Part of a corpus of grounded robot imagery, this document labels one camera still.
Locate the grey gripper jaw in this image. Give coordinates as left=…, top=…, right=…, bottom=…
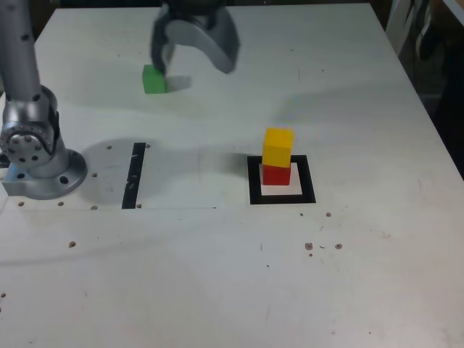
left=151, top=13, right=177, bottom=75
left=165, top=9, right=243, bottom=75

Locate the green cube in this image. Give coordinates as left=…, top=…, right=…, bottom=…
left=141, top=64, right=168, bottom=94

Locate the yellow cube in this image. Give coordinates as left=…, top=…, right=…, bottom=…
left=262, top=127, right=296, bottom=169

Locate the red cube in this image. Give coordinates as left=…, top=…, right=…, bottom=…
left=262, top=163, right=291, bottom=186

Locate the black tape square outline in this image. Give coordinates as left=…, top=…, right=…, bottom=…
left=246, top=154, right=317, bottom=206

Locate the black tape strip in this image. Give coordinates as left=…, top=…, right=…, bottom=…
left=121, top=142, right=146, bottom=210

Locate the white background frame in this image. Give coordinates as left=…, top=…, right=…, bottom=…
left=385, top=0, right=414, bottom=56

